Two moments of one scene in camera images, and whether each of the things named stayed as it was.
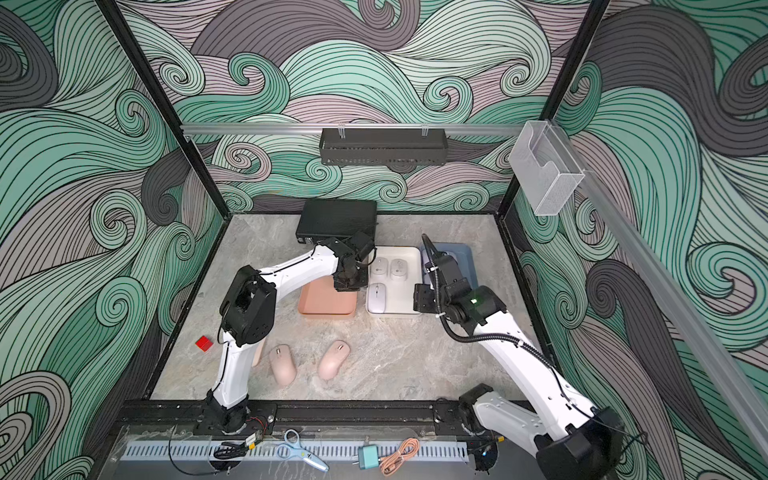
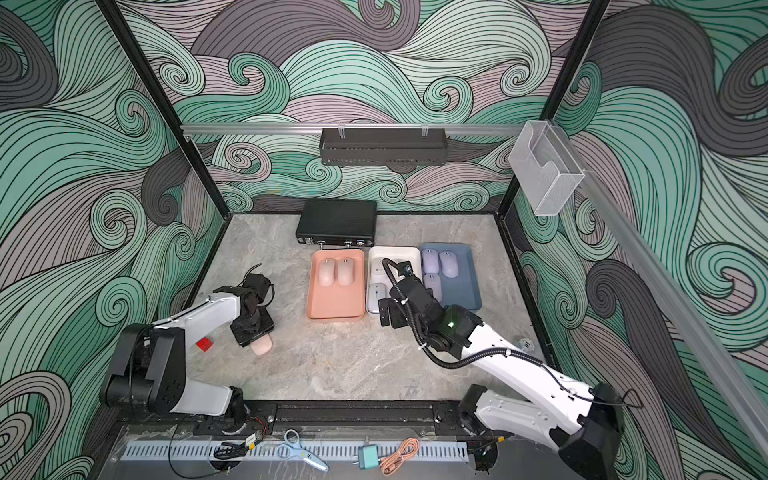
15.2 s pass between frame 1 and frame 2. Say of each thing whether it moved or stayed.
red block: stayed
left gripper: moved
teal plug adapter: stayed
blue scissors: stayed
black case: stayed
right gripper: moved
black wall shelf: stayed
